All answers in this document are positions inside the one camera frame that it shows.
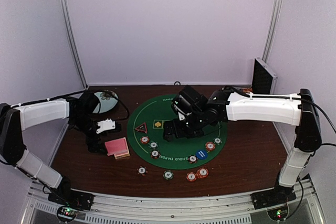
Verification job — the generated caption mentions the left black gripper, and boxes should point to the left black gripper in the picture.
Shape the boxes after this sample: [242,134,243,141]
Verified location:
[70,113,108,154]

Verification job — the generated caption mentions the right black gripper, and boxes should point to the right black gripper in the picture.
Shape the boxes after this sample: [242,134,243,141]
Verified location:
[163,110,207,142]

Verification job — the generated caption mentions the red playing card deck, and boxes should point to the red playing card deck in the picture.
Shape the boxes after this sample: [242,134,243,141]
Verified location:
[104,137,129,156]

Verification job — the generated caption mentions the red chips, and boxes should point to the red chips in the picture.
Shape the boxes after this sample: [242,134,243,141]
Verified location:
[205,142,216,151]
[186,172,197,182]
[140,136,150,144]

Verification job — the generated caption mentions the green chips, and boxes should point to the green chips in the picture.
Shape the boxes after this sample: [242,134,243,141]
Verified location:
[213,137,222,145]
[149,142,158,149]

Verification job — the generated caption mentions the blue small blind button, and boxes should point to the blue small blind button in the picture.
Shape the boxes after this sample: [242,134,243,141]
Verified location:
[196,150,208,160]

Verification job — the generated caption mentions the black chips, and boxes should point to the black chips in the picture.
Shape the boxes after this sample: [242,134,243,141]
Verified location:
[187,155,198,164]
[151,150,160,159]

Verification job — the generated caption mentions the triangular black red dealer button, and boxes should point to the triangular black red dealer button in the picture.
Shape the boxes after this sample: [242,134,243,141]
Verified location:
[134,122,148,134]

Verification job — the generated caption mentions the black white chip stack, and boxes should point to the black white chip stack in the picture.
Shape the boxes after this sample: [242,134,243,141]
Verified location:
[137,166,148,176]

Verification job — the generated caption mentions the orange chip stack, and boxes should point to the orange chip stack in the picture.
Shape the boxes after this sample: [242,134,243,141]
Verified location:
[196,167,209,178]

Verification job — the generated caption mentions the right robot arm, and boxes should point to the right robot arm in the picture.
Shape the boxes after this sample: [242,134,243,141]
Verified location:
[163,86,322,204]

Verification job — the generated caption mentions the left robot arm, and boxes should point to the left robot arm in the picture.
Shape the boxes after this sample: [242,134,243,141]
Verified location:
[1,92,116,205]

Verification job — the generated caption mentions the playing card box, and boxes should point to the playing card box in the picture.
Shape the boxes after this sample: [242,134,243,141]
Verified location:
[114,151,130,159]

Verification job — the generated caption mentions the round green poker mat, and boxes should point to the round green poker mat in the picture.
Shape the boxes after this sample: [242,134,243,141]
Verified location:
[127,94,227,170]

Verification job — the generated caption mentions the light blue flower plate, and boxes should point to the light blue flower plate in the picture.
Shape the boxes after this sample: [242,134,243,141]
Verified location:
[93,90,118,114]

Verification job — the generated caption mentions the aluminium poker chip case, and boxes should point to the aluminium poker chip case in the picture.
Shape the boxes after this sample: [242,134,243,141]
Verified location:
[236,58,278,94]

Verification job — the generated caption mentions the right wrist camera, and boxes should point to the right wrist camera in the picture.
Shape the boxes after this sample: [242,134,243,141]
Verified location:
[174,106,188,121]

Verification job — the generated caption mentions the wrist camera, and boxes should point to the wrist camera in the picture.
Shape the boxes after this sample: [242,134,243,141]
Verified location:
[96,119,121,134]
[174,106,188,121]

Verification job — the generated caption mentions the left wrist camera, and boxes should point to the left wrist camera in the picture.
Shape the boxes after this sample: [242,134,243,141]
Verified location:
[96,119,121,134]

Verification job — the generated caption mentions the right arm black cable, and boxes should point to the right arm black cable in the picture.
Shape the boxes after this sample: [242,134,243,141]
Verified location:
[223,84,336,146]

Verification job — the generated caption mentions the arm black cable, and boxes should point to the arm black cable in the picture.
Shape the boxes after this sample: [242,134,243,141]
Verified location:
[13,90,131,121]
[223,84,336,146]

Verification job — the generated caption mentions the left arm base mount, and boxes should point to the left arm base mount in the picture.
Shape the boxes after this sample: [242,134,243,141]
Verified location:
[48,190,94,211]

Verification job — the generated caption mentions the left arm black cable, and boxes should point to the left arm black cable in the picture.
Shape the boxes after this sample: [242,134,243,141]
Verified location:
[13,90,131,121]

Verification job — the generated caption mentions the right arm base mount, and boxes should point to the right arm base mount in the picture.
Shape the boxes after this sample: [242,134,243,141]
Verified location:
[251,189,297,210]

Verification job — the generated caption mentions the aluminium front rail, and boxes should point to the aluminium front rail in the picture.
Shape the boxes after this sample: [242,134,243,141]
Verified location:
[22,179,328,224]

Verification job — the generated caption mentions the right aluminium frame post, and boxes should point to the right aluminium frame post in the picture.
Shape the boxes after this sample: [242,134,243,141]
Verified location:
[262,0,283,63]

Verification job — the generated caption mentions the aluminium frame post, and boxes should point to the aluminium frame post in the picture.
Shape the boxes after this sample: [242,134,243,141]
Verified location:
[60,0,88,89]
[262,0,283,63]

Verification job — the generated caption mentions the left aluminium frame post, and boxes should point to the left aluminium frame post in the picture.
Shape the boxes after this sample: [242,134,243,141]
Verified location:
[60,0,88,89]

